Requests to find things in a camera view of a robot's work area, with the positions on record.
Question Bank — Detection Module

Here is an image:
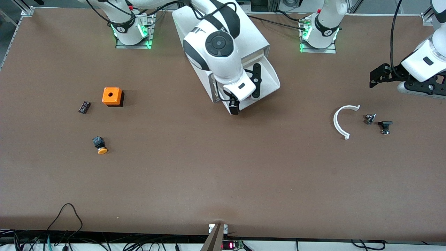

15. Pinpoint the orange box with round hole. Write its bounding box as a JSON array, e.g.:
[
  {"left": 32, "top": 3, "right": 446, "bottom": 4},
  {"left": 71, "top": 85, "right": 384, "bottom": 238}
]
[{"left": 102, "top": 87, "right": 124, "bottom": 107}]

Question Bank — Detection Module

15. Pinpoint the black cable across table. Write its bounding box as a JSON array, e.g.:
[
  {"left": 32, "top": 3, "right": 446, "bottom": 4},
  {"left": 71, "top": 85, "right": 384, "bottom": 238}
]
[{"left": 247, "top": 10, "right": 309, "bottom": 31}]

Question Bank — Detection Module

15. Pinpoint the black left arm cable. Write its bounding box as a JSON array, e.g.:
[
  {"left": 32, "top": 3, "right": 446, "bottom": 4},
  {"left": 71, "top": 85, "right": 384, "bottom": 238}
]
[{"left": 390, "top": 0, "right": 406, "bottom": 72}]

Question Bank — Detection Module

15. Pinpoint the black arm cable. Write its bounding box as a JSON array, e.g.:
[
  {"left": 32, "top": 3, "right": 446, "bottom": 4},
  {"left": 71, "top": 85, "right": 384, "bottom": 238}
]
[
  {"left": 390, "top": 0, "right": 406, "bottom": 72},
  {"left": 85, "top": 0, "right": 241, "bottom": 26}
]

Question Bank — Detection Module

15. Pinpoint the white drawer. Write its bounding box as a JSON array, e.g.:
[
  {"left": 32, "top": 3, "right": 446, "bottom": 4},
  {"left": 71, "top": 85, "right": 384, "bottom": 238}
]
[{"left": 228, "top": 54, "right": 281, "bottom": 115}]

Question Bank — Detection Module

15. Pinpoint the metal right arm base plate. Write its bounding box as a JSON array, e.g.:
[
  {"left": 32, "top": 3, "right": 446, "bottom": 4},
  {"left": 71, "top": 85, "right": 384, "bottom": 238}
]
[{"left": 115, "top": 13, "right": 155, "bottom": 50}]

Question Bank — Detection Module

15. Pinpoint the yellow mushroom push button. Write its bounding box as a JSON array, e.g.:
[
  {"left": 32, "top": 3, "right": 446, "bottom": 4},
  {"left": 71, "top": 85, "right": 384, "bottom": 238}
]
[{"left": 92, "top": 136, "right": 108, "bottom": 155}]

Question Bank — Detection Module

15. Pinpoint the device with red display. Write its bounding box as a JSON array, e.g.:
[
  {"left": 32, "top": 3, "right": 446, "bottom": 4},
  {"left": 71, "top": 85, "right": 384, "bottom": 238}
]
[{"left": 222, "top": 239, "right": 245, "bottom": 251}]

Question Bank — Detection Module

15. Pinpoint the black cable bundle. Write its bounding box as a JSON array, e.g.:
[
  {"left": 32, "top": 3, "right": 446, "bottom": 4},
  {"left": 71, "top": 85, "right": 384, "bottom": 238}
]
[{"left": 0, "top": 229, "right": 209, "bottom": 251}]

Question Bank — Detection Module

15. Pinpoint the grey camera post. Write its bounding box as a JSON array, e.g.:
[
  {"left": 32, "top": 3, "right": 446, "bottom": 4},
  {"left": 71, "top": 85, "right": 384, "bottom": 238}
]
[{"left": 200, "top": 223, "right": 229, "bottom": 251}]

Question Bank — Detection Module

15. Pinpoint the white drawer cabinet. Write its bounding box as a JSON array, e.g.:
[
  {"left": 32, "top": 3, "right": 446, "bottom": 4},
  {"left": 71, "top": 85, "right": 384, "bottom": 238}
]
[{"left": 172, "top": 6, "right": 271, "bottom": 105}]

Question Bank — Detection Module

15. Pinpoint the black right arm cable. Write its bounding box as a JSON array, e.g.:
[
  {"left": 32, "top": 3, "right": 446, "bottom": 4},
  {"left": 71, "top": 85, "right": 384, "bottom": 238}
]
[{"left": 85, "top": 0, "right": 241, "bottom": 26}]

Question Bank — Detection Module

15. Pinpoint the black looped cable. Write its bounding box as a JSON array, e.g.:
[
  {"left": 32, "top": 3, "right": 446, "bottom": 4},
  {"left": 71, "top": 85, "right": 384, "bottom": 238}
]
[{"left": 46, "top": 203, "right": 83, "bottom": 242}]

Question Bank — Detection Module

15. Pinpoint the white curved plastic arc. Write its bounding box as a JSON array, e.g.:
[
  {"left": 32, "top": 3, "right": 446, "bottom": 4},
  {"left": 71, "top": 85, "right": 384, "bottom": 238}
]
[{"left": 333, "top": 105, "right": 361, "bottom": 140}]

